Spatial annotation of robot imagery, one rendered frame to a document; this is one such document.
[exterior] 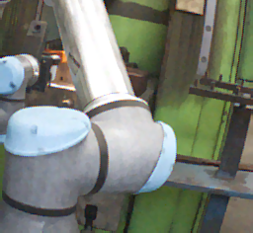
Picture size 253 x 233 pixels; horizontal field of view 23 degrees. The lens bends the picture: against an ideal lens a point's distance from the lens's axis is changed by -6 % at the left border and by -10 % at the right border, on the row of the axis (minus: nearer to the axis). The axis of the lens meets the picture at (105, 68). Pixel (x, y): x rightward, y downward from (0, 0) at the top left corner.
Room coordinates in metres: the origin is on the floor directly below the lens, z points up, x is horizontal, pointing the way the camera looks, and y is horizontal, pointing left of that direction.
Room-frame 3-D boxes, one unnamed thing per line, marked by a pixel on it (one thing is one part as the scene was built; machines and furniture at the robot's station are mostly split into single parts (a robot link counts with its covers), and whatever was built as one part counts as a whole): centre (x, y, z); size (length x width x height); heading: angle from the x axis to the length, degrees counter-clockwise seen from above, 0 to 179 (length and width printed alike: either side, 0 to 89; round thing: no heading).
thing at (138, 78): (1.94, -0.08, 0.95); 0.12 x 0.08 x 0.06; 168
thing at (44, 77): (1.50, 0.17, 1.00); 0.12 x 0.08 x 0.09; 168
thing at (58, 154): (0.87, 0.06, 0.98); 0.13 x 0.12 x 0.14; 121
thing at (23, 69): (1.35, 0.20, 1.01); 0.11 x 0.08 x 0.09; 168
